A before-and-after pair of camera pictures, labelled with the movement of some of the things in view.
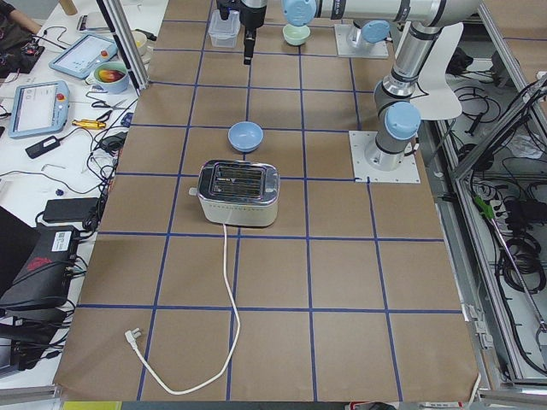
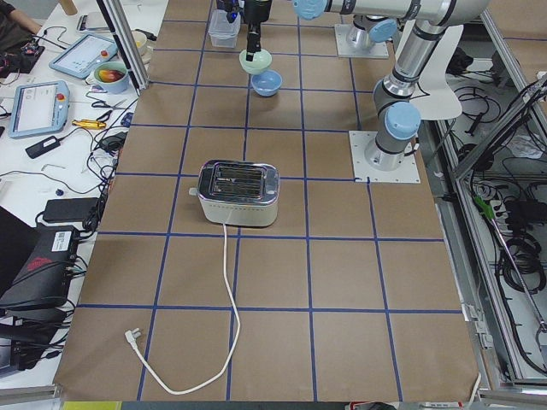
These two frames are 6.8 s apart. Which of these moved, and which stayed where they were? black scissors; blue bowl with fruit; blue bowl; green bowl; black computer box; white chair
Moved: green bowl; blue bowl
Stayed: black computer box; black scissors; blue bowl with fruit; white chair
